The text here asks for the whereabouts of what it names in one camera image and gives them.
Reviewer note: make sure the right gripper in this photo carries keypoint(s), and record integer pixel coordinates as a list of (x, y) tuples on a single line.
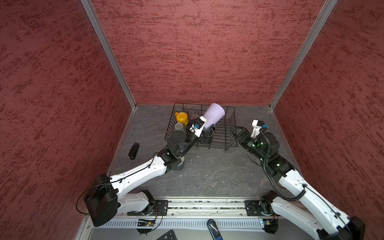
[(247, 135)]

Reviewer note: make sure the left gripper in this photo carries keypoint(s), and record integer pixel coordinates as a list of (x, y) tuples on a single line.
[(190, 120)]

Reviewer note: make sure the black mug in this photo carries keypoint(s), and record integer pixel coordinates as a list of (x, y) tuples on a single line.
[(207, 136)]

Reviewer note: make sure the yellow mug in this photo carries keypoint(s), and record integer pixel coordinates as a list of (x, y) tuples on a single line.
[(182, 117)]

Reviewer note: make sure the purple cup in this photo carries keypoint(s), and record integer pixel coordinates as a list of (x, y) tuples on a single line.
[(213, 114)]

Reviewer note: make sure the dark green mug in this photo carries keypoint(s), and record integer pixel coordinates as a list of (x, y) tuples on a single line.
[(180, 166)]

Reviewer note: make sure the white grey mug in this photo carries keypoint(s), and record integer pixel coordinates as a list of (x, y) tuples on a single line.
[(180, 127)]

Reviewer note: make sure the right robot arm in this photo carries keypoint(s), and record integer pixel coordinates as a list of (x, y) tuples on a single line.
[(292, 197)]

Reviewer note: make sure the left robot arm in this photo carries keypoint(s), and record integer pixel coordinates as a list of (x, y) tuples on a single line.
[(108, 196)]

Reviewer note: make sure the black blue handheld device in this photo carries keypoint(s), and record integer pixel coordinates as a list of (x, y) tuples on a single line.
[(213, 229)]

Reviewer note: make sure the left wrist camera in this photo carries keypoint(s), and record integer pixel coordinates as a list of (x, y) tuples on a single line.
[(198, 123)]

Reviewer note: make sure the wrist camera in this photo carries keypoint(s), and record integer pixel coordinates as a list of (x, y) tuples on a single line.
[(198, 123), (257, 126)]

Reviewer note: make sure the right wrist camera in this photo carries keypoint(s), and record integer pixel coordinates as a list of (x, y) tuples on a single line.
[(257, 126)]

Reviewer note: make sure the black wire dish rack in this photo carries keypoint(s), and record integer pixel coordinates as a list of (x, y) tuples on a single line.
[(222, 138)]

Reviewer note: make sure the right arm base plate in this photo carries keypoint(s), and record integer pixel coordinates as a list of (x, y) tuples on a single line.
[(253, 207)]

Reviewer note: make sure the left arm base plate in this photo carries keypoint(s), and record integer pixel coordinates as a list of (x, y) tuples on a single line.
[(160, 207)]

